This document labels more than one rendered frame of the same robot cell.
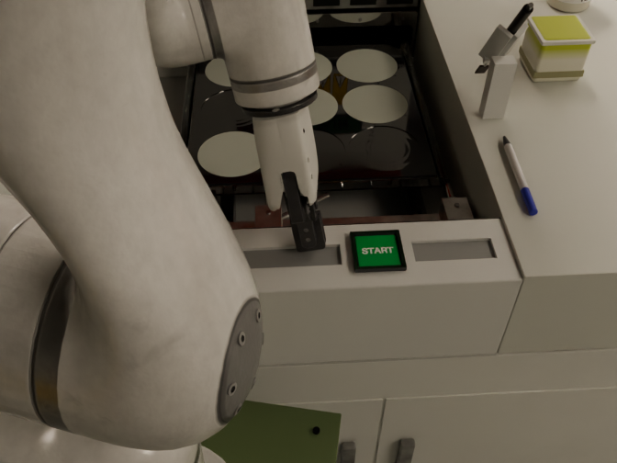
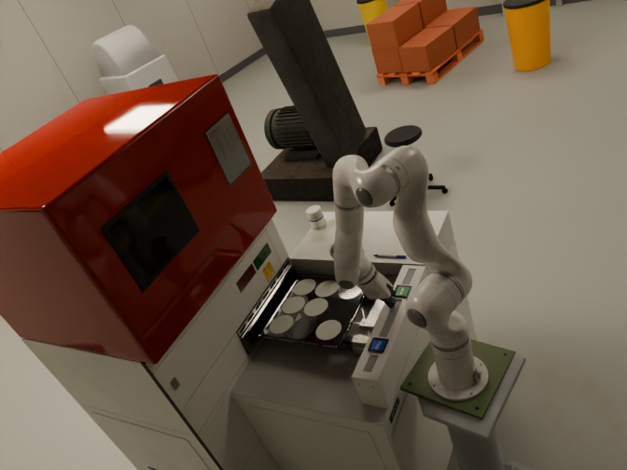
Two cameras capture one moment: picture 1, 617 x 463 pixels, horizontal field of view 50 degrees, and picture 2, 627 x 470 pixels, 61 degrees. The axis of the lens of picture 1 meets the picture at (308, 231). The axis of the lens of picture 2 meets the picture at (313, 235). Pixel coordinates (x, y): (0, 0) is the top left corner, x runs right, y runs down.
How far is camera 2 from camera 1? 1.43 m
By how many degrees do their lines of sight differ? 40
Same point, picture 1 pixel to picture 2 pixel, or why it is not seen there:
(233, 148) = (326, 329)
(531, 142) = (378, 250)
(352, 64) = (301, 290)
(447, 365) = not seen: hidden behind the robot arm
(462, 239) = (406, 273)
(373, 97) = (323, 288)
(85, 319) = (455, 271)
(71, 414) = (465, 288)
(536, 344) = not seen: hidden behind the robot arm
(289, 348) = (412, 333)
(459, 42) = (322, 255)
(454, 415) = not seen: hidden behind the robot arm
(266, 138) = (379, 281)
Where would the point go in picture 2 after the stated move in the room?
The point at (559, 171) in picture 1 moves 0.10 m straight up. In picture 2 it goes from (393, 248) to (386, 228)
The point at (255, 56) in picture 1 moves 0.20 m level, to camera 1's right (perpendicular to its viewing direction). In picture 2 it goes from (366, 266) to (388, 228)
